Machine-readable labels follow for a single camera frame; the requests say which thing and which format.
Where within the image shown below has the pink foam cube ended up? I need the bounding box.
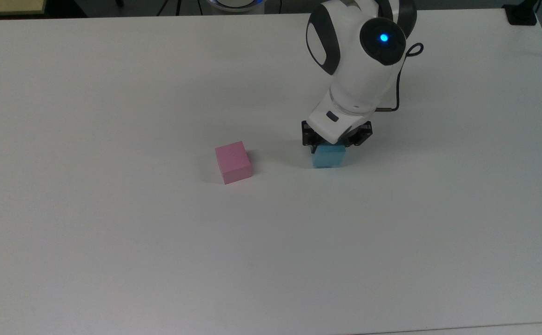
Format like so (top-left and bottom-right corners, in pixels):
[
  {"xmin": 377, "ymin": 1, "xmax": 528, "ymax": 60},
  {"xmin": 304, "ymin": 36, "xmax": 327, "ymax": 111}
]
[{"xmin": 214, "ymin": 141, "xmax": 253, "ymax": 185}]

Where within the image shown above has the black table clamp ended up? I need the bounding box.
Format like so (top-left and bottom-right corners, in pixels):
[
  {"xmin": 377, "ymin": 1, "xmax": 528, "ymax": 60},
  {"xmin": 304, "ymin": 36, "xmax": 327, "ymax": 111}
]
[{"xmin": 502, "ymin": 0, "xmax": 539, "ymax": 26}]

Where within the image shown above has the blue foam cube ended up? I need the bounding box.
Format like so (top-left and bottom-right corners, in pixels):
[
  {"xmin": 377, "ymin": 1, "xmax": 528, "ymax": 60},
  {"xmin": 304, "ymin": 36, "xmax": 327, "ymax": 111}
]
[{"xmin": 311, "ymin": 143, "xmax": 347, "ymax": 169}]

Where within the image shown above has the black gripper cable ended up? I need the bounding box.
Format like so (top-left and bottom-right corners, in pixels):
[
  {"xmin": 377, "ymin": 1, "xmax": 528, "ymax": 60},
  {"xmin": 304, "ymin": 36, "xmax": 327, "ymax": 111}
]
[{"xmin": 376, "ymin": 42, "xmax": 424, "ymax": 114}]

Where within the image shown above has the yellowish board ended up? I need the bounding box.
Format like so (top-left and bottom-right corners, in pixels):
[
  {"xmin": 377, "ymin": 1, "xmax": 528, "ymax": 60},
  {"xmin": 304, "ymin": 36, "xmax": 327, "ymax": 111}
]
[{"xmin": 0, "ymin": 0, "xmax": 47, "ymax": 18}]

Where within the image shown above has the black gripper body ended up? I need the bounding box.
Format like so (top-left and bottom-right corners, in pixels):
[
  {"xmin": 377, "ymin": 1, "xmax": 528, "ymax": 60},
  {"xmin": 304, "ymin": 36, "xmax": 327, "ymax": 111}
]
[{"xmin": 301, "ymin": 120, "xmax": 373, "ymax": 147}]

